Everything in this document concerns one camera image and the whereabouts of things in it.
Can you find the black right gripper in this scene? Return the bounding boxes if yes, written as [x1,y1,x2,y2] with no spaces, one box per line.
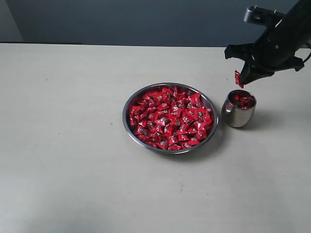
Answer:
[225,14,311,85]

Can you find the red candy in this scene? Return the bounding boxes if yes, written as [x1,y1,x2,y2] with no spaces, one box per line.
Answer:
[234,70,244,89]

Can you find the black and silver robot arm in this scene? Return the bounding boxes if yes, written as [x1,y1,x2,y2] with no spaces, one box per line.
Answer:
[225,0,311,85]

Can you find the red candies inside cup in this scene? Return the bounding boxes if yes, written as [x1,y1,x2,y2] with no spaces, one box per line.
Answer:
[228,90,256,109]

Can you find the stainless steel cup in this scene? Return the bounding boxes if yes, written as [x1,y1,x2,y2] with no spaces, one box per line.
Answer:
[221,90,256,128]

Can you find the round metal bowl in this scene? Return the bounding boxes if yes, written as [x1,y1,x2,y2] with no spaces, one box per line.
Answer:
[122,82,219,155]

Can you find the pile of red wrapped candies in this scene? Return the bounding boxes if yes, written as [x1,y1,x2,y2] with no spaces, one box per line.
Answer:
[128,85,212,150]

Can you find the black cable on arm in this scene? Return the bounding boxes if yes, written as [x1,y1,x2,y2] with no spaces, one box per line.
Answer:
[300,42,311,64]

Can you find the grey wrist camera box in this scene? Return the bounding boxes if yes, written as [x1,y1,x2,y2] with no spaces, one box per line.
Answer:
[243,5,285,27]

